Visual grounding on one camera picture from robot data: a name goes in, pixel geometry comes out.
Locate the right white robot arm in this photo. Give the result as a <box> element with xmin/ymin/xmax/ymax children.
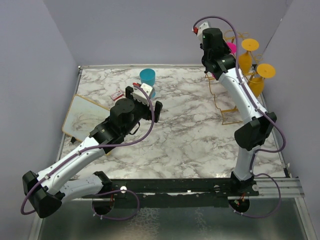
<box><xmin>198</xmin><ymin>27</ymin><xmax>277</xmax><ymax>196</ymax></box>

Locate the small red card box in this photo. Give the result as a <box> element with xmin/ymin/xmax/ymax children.
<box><xmin>110</xmin><ymin>90</ymin><xmax>124</xmax><ymax>101</ymax></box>

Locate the blue plastic wine glass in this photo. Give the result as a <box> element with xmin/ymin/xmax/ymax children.
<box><xmin>139</xmin><ymin>68</ymin><xmax>156</xmax><ymax>87</ymax></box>

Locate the small whiteboard wooden frame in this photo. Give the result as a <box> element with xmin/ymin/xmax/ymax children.
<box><xmin>60</xmin><ymin>94</ymin><xmax>110</xmax><ymax>158</ymax></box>

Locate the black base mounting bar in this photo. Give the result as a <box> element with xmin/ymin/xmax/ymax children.
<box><xmin>82</xmin><ymin>177</ymin><xmax>261</xmax><ymax>210</ymax></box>

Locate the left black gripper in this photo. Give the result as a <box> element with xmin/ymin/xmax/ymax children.
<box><xmin>123</xmin><ymin>87</ymin><xmax>162</xmax><ymax>136</ymax></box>

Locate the yellow wine glass rear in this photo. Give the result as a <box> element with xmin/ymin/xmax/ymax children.
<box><xmin>238</xmin><ymin>38</ymin><xmax>260</xmax><ymax>75</ymax></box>

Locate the yellow wine glass front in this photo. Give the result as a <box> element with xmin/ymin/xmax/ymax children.
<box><xmin>248</xmin><ymin>63</ymin><xmax>276</xmax><ymax>98</ymax></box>

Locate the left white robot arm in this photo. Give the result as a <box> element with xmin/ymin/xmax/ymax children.
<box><xmin>20</xmin><ymin>83</ymin><xmax>163</xmax><ymax>219</ymax></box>

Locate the pink plastic wine glass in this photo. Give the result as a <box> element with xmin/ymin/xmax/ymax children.
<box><xmin>211</xmin><ymin>41</ymin><xmax>237</xmax><ymax>79</ymax></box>

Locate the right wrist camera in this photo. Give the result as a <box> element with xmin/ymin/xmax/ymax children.
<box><xmin>192</xmin><ymin>21</ymin><xmax>211</xmax><ymax>36</ymax></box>

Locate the gold wire glass rack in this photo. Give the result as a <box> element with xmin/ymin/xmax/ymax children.
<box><xmin>205</xmin><ymin>30</ymin><xmax>262</xmax><ymax>125</ymax></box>

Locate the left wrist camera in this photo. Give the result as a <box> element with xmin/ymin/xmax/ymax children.
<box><xmin>132</xmin><ymin>83</ymin><xmax>155</xmax><ymax>106</ymax></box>

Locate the yellow wine glass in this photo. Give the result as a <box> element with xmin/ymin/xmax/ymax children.
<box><xmin>248</xmin><ymin>63</ymin><xmax>276</xmax><ymax>98</ymax></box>
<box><xmin>238</xmin><ymin>38</ymin><xmax>260</xmax><ymax>75</ymax></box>

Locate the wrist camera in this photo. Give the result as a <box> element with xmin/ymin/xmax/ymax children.
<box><xmin>192</xmin><ymin>21</ymin><xmax>211</xmax><ymax>36</ymax></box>
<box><xmin>132</xmin><ymin>83</ymin><xmax>155</xmax><ymax>106</ymax></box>

